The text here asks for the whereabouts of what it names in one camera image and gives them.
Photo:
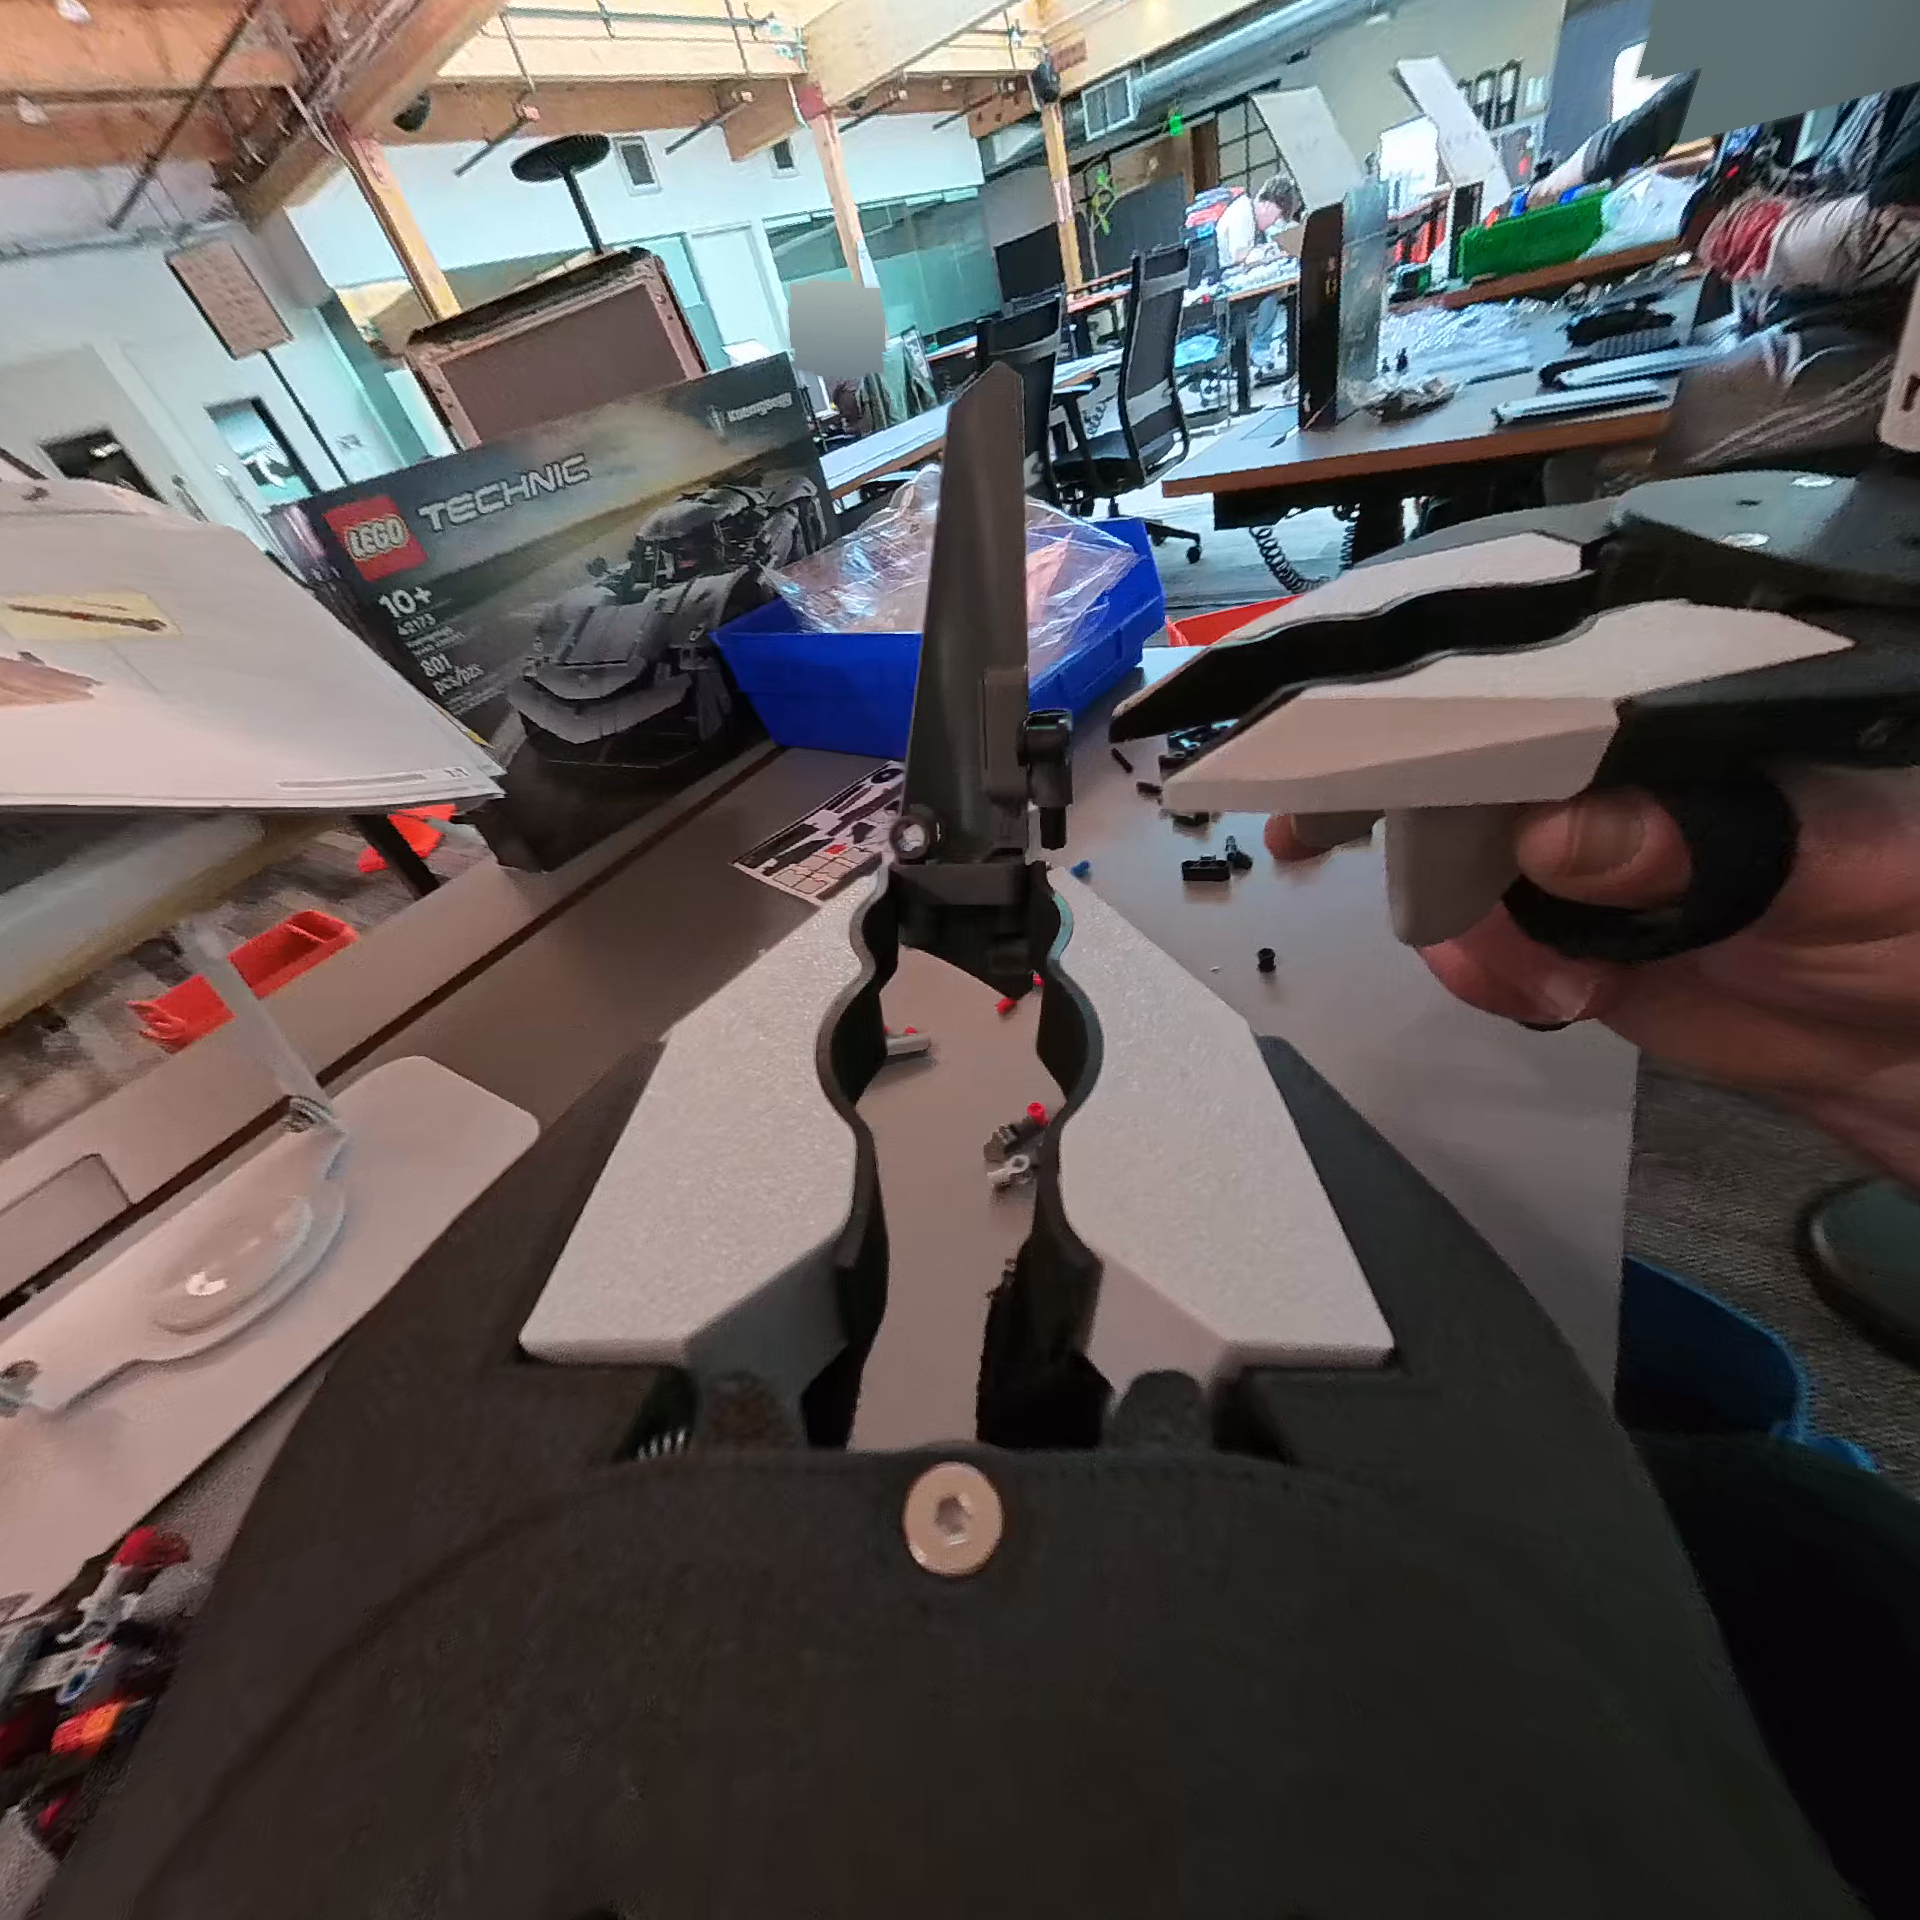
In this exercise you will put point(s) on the partly built lego model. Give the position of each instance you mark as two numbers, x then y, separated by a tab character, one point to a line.
90	1694

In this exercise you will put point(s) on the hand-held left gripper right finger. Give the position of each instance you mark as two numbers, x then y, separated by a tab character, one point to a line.
1213	1201

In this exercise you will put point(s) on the black keyboard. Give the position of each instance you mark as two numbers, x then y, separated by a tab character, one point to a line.
1620	360

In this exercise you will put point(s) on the orange plastic tray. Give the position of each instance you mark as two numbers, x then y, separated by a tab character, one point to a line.
269	960

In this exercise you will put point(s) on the person's right hand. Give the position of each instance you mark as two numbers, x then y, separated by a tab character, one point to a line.
1799	975

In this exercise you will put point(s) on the framed wall board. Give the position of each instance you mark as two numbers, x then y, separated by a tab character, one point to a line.
228	297

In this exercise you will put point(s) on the blue bucket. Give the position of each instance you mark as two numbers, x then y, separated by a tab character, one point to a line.
1693	1366

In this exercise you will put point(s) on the lego instruction booklet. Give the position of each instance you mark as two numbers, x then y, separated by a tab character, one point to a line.
224	675

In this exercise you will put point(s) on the green plastic bin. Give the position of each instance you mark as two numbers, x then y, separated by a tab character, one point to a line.
1529	241

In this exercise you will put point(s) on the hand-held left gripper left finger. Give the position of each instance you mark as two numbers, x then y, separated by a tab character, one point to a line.
691	1201

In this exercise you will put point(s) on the orange traffic cone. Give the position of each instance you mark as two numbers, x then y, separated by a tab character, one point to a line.
408	838

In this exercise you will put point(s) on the sticker sheet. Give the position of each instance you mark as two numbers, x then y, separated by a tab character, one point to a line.
809	856

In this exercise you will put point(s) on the dark upright box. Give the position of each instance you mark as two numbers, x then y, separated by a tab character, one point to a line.
1319	301

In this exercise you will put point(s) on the pile of black lego pieces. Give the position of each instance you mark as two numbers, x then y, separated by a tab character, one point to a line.
1204	867

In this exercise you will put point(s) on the clear plastic bags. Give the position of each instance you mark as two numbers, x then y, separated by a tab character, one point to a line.
1080	569

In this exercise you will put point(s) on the grey wedge lego assembly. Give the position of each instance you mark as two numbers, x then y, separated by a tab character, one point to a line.
968	599

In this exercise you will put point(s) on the dark round floor base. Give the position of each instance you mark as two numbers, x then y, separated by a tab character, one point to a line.
1875	1259

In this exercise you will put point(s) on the dark brown case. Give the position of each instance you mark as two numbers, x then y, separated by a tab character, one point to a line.
555	360

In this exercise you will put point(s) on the wooden-top desk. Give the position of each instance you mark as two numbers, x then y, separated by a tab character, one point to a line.
1424	435

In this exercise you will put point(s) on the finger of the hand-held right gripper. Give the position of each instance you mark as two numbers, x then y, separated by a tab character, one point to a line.
1441	579
1471	721

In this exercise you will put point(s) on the lego set box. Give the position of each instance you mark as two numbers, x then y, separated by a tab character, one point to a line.
599	494

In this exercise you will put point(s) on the black round ceiling fixture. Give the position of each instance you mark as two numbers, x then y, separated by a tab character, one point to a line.
561	154

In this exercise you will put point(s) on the blue plastic bin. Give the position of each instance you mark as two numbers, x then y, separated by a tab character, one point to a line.
809	682

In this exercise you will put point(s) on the white book stand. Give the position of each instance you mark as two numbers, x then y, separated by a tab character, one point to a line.
421	1142

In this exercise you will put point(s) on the black office chair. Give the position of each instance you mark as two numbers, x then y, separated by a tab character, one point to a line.
1155	345
1027	339

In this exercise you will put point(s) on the light grey cross-hole lego connector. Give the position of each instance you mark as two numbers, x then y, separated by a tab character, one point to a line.
1008	1170

